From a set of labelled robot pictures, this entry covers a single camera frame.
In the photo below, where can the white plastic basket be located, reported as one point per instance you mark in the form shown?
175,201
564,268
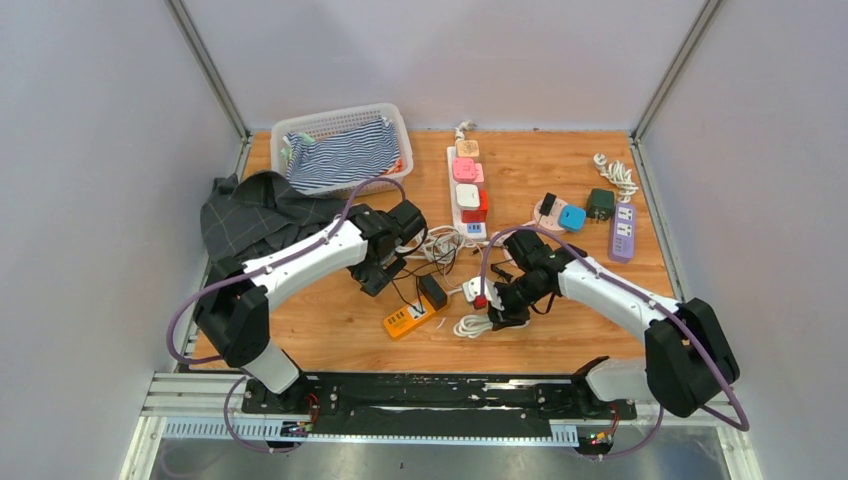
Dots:
325,124

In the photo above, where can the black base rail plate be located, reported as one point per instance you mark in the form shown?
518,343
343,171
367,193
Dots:
425,406

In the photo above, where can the beige round-pattern plug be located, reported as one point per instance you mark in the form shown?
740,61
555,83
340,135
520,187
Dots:
467,148

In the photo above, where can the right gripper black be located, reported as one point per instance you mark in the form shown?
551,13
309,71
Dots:
509,316

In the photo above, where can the dark grey plaid cloth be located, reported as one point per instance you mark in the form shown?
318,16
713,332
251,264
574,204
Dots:
254,217

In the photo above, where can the white plug adapter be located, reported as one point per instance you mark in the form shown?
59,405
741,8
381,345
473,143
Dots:
467,196

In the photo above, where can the blue plug adapter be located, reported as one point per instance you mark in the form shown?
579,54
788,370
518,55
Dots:
572,218

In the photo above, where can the black power adapter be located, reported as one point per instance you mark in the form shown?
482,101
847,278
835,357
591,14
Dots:
432,291

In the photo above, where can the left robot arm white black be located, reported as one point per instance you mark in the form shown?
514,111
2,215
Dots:
233,311

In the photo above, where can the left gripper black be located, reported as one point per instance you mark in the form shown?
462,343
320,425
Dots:
373,279

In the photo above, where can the orange power strip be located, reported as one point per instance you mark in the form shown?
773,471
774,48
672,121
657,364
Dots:
410,317

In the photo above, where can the small black charger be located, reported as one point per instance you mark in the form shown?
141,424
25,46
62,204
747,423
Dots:
547,204

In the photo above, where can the purple power strip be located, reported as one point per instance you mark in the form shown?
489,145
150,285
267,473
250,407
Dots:
622,233

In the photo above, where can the pink plug adapter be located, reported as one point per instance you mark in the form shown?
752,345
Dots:
466,170

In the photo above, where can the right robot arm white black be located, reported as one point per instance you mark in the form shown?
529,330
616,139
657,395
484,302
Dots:
687,358

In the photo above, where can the dark green plug adapter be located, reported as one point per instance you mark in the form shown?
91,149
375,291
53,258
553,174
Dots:
600,204

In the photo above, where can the long white power strip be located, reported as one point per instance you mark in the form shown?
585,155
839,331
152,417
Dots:
469,223

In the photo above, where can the blue white striped cloth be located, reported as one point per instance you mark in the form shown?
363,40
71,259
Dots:
364,152

